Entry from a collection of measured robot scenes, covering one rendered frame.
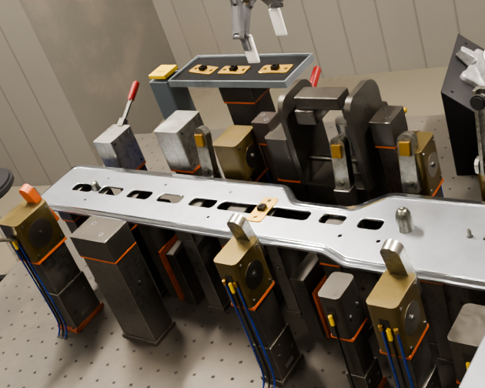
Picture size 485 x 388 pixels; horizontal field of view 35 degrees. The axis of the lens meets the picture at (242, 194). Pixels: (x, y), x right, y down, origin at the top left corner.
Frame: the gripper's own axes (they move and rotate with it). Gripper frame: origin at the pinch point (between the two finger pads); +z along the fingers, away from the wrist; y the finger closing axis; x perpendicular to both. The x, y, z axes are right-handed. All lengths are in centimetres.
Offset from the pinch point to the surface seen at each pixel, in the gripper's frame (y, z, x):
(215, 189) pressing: 28.1, 22.9, -6.2
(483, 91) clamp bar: 19, 2, 57
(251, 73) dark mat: 1.5, 6.9, -6.1
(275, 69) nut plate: 0.7, 6.4, 0.8
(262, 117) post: 12.0, 12.9, 1.3
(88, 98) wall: -105, 78, -200
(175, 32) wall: -190, 84, -204
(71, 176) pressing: 28, 23, -56
